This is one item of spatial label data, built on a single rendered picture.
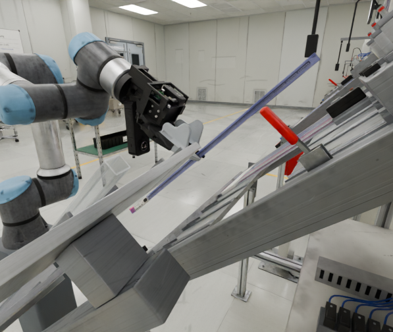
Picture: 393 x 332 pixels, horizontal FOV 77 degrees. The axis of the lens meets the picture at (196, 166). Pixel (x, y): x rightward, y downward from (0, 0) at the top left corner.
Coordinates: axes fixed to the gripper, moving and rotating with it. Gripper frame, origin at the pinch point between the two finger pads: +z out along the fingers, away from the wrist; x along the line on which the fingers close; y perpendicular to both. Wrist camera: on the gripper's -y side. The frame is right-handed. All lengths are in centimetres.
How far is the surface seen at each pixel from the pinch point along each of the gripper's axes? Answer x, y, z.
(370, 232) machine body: 54, -10, 52
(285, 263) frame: 60, -50, 46
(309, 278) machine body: 20.9, -18.7, 38.7
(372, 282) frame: 22, -8, 48
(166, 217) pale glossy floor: 103, -131, -24
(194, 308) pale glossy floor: 41, -97, 31
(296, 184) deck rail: -10.0, 12.9, 15.1
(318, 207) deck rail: -10.0, 12.3, 18.6
